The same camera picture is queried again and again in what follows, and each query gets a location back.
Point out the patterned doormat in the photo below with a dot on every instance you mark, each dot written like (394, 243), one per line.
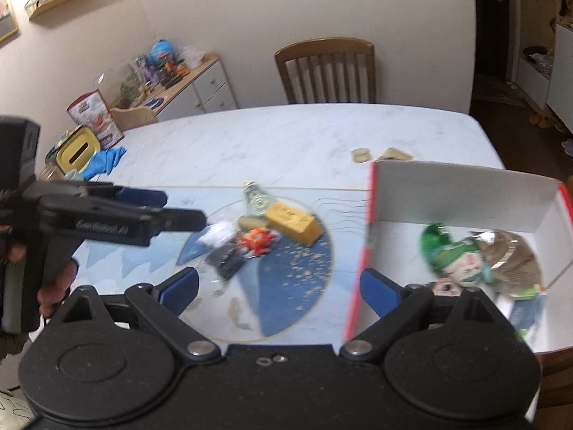
(501, 92)

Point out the yellow tin with slot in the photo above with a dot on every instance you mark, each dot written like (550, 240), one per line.
(76, 152)

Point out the person's left hand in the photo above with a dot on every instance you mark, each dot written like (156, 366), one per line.
(56, 293)

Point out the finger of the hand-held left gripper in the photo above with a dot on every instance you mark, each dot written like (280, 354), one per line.
(143, 198)
(181, 220)

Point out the blue cloth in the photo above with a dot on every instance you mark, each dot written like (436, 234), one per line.
(105, 161)

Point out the white wood side cabinet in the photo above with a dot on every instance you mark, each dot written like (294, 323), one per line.
(210, 89)

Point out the white plastic bag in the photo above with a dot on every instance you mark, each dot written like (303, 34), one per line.
(215, 234)

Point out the dark packet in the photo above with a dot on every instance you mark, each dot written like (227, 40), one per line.
(228, 260)

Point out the dark entry door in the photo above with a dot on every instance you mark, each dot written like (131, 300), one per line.
(492, 18)

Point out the yellow rectangular box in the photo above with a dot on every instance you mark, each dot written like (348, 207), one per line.
(291, 224)

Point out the grey-green oval case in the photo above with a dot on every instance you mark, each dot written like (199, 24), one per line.
(257, 199)

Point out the clutter of jars and toys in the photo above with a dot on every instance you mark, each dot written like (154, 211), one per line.
(152, 76)

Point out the dark wooden slat chair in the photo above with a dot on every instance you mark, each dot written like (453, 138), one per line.
(322, 49)

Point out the small beige pouch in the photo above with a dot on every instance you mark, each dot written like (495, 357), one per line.
(250, 222)

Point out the blue round plush toy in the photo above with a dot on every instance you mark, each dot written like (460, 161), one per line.
(163, 52)

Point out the green plush charm with tassel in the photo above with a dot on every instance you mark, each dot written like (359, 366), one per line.
(452, 255)

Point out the pair of orange slippers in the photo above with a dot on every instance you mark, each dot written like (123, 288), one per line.
(541, 121)

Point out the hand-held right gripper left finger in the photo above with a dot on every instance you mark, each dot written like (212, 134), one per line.
(181, 289)

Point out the red cardboard shoe box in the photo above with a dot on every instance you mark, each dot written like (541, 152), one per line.
(447, 197)

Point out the framed wall picture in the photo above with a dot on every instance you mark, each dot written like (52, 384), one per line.
(6, 18)

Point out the foil snack packet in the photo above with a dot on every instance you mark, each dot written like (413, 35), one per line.
(510, 260)

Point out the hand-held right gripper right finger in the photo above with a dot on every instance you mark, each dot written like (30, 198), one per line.
(378, 293)

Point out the small light wood chair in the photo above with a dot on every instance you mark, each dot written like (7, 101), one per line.
(134, 118)

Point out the red orange toy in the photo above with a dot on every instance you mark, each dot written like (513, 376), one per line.
(255, 242)

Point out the white wood wall cabinet unit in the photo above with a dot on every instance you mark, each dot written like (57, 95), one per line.
(559, 76)

